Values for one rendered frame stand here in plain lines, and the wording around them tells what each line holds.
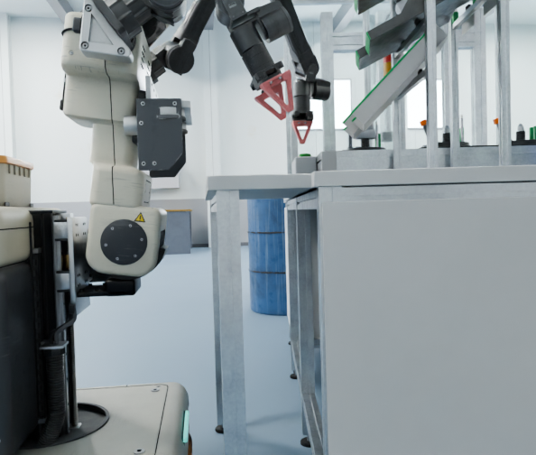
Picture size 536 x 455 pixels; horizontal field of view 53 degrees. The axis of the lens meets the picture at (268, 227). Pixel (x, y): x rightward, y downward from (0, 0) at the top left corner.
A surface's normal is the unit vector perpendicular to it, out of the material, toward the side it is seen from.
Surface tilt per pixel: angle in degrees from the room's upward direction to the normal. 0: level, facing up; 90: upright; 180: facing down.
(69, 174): 90
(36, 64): 90
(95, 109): 90
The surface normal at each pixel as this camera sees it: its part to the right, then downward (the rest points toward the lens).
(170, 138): 0.12, 0.03
